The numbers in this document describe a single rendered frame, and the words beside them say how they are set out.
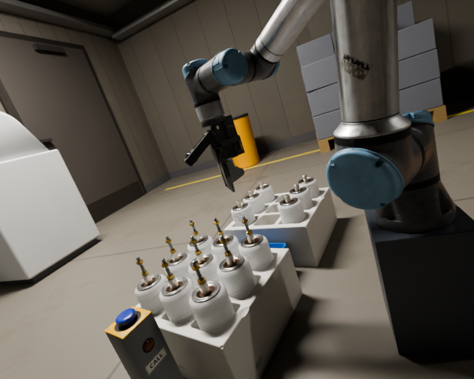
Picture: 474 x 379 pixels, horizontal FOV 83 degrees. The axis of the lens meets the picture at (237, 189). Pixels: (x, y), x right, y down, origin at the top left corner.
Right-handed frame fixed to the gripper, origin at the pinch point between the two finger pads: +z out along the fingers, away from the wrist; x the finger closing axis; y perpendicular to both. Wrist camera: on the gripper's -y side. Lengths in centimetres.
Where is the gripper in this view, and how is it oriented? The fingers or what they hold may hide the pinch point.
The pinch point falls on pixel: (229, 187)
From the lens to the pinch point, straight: 79.6
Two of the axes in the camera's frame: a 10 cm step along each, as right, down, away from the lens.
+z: 3.1, 9.2, 2.4
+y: 9.2, -3.6, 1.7
